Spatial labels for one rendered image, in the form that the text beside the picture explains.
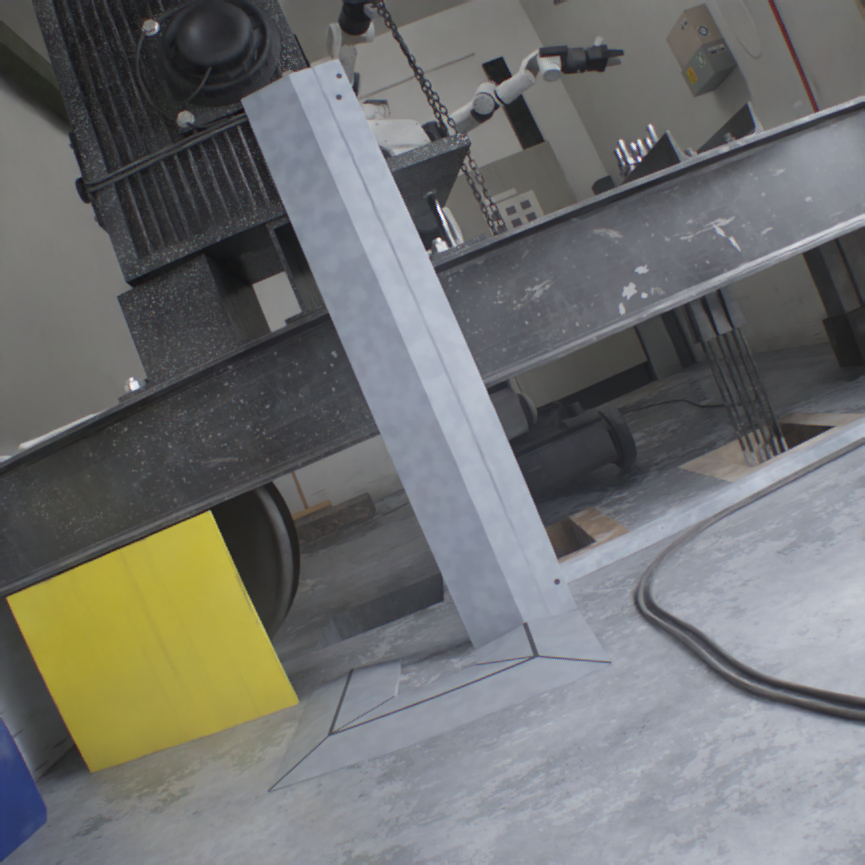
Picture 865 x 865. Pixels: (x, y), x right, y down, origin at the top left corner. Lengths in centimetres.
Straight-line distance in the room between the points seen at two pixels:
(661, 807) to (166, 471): 111
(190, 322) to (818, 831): 128
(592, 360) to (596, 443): 232
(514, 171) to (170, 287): 345
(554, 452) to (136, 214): 138
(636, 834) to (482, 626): 66
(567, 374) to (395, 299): 335
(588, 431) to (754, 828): 172
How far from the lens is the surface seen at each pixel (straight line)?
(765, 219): 159
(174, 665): 149
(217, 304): 145
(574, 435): 225
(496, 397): 243
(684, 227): 152
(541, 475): 223
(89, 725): 162
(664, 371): 468
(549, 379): 450
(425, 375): 122
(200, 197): 150
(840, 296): 249
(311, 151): 131
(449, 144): 150
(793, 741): 76
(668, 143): 152
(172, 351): 147
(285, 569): 173
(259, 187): 149
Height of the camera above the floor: 42
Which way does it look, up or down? level
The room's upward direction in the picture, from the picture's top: 23 degrees counter-clockwise
